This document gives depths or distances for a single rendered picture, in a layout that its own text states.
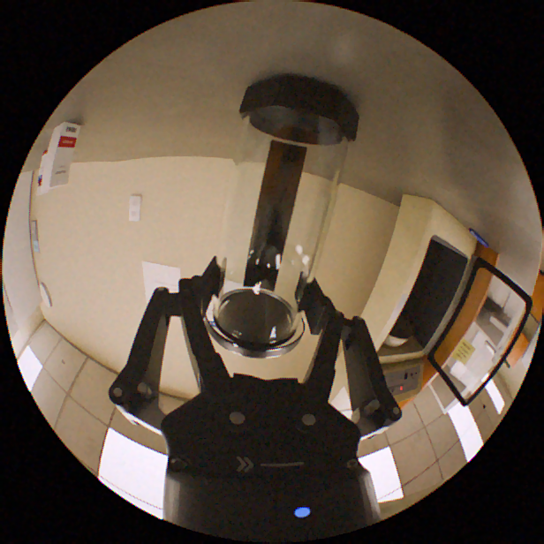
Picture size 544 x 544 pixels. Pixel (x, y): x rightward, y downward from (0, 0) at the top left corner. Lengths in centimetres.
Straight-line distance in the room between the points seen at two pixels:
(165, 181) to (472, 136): 85
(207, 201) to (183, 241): 19
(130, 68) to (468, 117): 22
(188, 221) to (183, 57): 71
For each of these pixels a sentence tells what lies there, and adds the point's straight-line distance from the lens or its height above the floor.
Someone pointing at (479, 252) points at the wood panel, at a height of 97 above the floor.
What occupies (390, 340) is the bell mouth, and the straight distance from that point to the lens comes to 62.
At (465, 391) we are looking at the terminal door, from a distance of 74.
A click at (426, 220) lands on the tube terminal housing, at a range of 46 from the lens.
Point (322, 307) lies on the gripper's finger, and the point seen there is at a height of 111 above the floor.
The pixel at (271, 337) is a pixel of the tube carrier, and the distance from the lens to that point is 17.
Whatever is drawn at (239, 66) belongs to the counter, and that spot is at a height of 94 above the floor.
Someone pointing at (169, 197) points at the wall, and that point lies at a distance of 83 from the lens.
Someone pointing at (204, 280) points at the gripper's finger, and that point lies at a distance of 15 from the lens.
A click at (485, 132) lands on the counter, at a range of 16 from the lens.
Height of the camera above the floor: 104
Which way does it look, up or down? 23 degrees up
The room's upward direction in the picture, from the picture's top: 167 degrees counter-clockwise
